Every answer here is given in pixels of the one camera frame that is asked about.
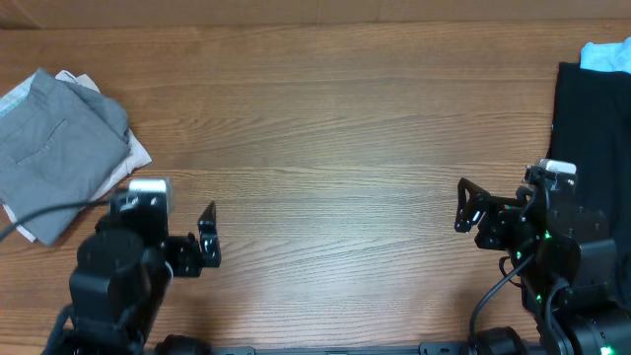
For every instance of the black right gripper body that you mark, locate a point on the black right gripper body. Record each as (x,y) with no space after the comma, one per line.
(500,228)

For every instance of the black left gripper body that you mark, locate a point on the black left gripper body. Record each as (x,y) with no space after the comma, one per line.
(183,254)

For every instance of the grey shorts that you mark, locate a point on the grey shorts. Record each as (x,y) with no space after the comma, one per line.
(54,148)

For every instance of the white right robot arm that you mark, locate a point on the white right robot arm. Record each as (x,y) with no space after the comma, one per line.
(564,256)

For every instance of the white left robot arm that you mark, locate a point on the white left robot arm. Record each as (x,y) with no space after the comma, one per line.
(123,274)

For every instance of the folded beige shorts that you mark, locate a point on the folded beige shorts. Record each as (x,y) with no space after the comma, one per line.
(128,158)

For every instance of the black garment with logo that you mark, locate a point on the black garment with logo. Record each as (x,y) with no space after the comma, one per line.
(591,129)

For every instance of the light blue garment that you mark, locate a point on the light blue garment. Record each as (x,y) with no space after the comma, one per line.
(607,57)

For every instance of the brown cardboard backdrop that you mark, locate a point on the brown cardboard backdrop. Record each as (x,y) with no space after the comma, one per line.
(90,14)

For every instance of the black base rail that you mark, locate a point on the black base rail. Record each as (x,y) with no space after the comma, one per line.
(190,346)

